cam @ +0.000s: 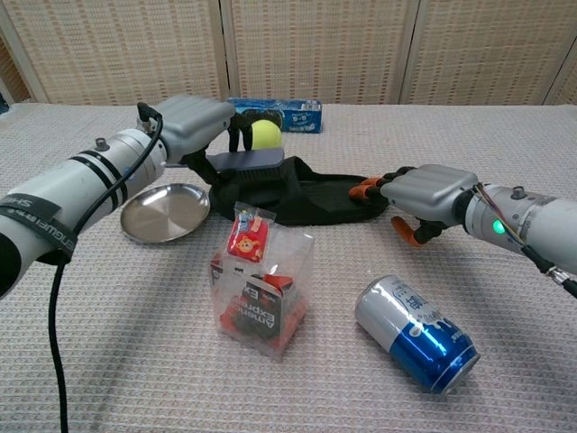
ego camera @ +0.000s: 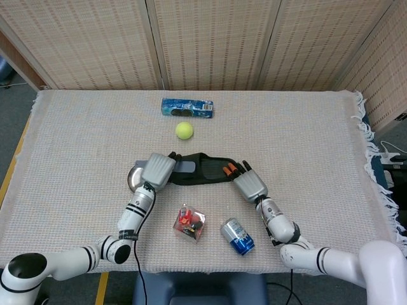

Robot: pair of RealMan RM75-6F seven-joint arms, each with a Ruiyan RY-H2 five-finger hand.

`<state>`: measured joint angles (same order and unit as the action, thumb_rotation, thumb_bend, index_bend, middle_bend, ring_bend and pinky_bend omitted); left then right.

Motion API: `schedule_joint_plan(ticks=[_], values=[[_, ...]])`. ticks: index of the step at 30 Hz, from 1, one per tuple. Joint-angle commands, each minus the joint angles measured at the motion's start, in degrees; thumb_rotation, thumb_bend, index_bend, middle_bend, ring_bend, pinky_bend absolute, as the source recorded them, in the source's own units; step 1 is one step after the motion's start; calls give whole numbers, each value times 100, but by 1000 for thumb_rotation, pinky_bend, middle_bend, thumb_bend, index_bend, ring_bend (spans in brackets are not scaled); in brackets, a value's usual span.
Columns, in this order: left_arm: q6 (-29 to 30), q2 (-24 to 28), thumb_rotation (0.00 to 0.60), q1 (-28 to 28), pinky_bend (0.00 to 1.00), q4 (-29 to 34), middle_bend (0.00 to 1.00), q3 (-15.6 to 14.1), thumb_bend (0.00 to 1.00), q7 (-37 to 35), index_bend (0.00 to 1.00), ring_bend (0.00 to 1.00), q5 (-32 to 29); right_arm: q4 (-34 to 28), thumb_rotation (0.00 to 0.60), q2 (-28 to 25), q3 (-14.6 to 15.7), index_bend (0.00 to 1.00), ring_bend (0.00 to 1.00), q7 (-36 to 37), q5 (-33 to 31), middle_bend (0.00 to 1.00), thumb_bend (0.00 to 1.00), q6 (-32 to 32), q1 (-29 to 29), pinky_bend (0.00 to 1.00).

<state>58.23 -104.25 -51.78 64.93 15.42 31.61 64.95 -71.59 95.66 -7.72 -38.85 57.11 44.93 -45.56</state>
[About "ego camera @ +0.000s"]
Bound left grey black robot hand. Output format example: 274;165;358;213
139;151;183;190

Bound right grey robot hand orange fingertips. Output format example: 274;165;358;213
222;160;268;203

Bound black slipper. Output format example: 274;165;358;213
165;152;242;187

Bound round steel plate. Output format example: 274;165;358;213
127;165;144;193

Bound yellow tennis ball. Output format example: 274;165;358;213
175;121;194;140

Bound blue silver drink can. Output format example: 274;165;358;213
220;217;256;257

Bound white woven tablecloth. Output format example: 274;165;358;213
0;89;407;276

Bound clear box with red toy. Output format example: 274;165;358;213
173;204;207;245

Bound blue cookie box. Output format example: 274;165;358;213
160;97;214;119

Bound blue padded seat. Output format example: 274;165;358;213
132;271;268;305

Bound bamboo folding screen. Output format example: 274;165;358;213
0;0;407;131

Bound white power strip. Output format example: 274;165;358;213
380;141;403;165

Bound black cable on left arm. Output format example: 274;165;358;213
132;182;157;305

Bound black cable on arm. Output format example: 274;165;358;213
132;182;157;305
260;198;295;305

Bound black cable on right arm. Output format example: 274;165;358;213
260;198;295;305

